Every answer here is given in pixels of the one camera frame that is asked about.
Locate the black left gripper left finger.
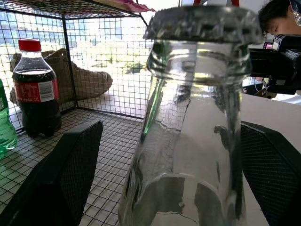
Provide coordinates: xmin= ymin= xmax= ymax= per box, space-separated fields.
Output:
xmin=0 ymin=120 xmax=104 ymax=226

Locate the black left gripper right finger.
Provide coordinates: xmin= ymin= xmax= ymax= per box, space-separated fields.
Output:
xmin=240 ymin=121 xmax=301 ymax=226

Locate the clear glass bottle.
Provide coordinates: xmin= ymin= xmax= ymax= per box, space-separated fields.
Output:
xmin=118 ymin=39 xmax=253 ymax=226

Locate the green plastic soda bottle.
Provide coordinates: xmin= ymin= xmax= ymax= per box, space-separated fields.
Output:
xmin=0 ymin=78 xmax=18 ymax=161

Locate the cola bottle with red cap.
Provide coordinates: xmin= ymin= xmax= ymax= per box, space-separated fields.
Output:
xmin=12 ymin=39 xmax=62 ymax=138

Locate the silver crown bottle cap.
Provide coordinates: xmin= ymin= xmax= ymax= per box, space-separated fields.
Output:
xmin=143 ymin=5 xmax=263 ymax=45

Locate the red bottle opener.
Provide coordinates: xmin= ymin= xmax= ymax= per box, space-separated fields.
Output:
xmin=193 ymin=0 xmax=241 ymax=8

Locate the tan boot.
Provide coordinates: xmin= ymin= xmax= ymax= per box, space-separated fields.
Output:
xmin=9 ymin=48 xmax=113 ymax=105

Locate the black equipment on table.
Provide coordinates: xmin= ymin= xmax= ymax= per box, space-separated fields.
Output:
xmin=248 ymin=34 xmax=301 ymax=95

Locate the person with black hair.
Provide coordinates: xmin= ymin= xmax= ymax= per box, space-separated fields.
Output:
xmin=257 ymin=0 xmax=301 ymax=36

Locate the pink snack bag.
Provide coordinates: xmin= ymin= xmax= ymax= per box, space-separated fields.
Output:
xmin=117 ymin=0 xmax=156 ymax=13

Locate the black wire mesh shelf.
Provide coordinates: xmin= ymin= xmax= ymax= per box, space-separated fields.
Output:
xmin=0 ymin=0 xmax=157 ymax=226

